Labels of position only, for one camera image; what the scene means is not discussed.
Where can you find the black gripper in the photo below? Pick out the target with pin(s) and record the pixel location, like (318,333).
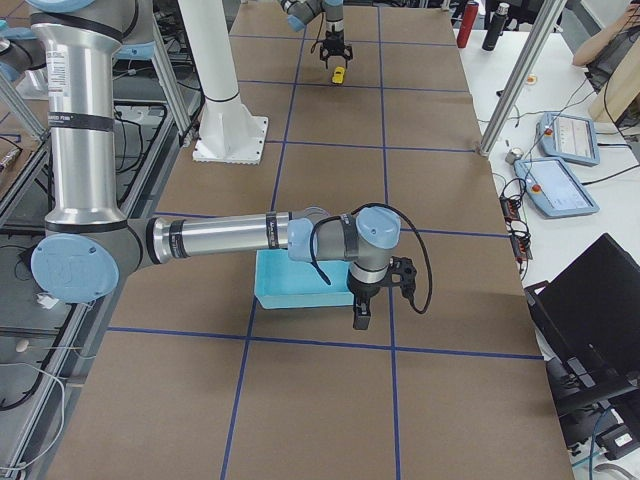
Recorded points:
(333,38)
(363,289)

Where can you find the yellow beetle toy car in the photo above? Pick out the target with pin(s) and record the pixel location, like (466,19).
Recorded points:
(338,75)

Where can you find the person forearm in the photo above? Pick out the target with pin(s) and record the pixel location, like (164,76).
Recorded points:
(591,48)

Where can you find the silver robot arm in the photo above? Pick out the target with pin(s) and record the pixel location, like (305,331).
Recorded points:
(91,246)
(301,13)

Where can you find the light blue plastic bin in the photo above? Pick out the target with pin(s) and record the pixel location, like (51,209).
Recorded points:
(281,283)

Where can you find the red water bottle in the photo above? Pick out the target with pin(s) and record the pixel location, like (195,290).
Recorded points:
(467,22)

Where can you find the black water bottle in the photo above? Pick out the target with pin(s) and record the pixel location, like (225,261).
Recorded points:
(496,26)

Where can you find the black laptop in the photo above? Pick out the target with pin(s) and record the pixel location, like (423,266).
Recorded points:
(589,315)

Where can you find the lower teach pendant tablet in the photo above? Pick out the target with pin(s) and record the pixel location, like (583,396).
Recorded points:
(553,188)

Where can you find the teach pendant tablet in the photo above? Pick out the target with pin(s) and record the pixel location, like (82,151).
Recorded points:
(569,137)
(553,188)

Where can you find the upper teach pendant tablet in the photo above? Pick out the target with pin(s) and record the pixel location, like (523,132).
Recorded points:
(569,137)

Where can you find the white pedestal column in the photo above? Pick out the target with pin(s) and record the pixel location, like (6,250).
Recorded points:
(228,132)

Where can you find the aluminium frame post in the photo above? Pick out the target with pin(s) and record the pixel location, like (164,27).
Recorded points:
(537,37)

